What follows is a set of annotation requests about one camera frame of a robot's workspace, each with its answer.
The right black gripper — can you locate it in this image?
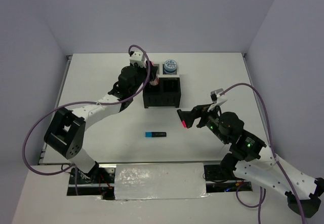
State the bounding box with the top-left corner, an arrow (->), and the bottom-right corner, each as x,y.
179,100 -> 229,143

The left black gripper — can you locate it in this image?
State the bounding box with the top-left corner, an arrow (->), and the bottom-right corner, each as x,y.
130,61 -> 158,95

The pink capped tube of clips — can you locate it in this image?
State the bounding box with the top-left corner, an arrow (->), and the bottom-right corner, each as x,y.
149,62 -> 159,86

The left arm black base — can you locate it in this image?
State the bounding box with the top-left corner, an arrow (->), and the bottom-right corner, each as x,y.
66,168 -> 115,201

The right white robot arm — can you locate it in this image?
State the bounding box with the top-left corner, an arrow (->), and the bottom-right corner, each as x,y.
177,104 -> 323,218

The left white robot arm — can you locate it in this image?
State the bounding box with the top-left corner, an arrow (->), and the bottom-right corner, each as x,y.
44,61 -> 157,183

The white two-slot organizer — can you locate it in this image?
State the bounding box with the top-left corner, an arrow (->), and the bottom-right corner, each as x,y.
152,62 -> 180,78

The black two-slot organizer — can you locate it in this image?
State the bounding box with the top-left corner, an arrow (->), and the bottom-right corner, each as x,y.
143,78 -> 181,108

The blue capped black highlighter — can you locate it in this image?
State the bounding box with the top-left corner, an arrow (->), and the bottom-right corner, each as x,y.
145,132 -> 167,138

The silver tape sheet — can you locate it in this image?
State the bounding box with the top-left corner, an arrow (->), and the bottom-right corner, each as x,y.
114,163 -> 208,200

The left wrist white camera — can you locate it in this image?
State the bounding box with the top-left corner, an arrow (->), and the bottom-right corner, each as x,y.
129,50 -> 146,68

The wrist white camera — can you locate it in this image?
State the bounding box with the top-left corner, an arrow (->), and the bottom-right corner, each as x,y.
208,88 -> 227,112
129,50 -> 146,68

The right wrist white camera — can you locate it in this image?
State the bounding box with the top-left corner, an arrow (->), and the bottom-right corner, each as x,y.
208,88 -> 227,112

